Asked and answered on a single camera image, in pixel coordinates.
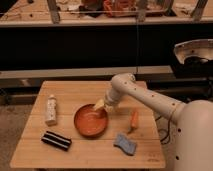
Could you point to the yellowish translucent gripper finger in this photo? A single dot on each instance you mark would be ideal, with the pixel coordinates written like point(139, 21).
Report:
point(100, 104)

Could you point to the orange ceramic bowl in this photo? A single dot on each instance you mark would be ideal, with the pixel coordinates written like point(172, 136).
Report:
point(90, 123)

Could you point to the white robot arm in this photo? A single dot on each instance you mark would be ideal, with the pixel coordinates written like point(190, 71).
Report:
point(194, 121)

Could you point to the orange toy carrot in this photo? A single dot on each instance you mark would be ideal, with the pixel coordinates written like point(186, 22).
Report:
point(134, 121)

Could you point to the wooden folding table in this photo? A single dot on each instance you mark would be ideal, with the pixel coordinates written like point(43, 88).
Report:
point(85, 153)

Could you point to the white plastic bottle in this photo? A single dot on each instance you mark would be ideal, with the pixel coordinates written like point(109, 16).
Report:
point(50, 115)

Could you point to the blue sponge cloth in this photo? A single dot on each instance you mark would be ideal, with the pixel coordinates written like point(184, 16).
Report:
point(126, 145)

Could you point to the black white striped eraser block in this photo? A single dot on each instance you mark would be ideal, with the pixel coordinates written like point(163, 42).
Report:
point(56, 140)

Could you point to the orange tool on bench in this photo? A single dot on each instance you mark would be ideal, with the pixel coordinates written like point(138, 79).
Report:
point(119, 8)

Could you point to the long wooden workbench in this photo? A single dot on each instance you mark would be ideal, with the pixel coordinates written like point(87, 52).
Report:
point(90, 13)

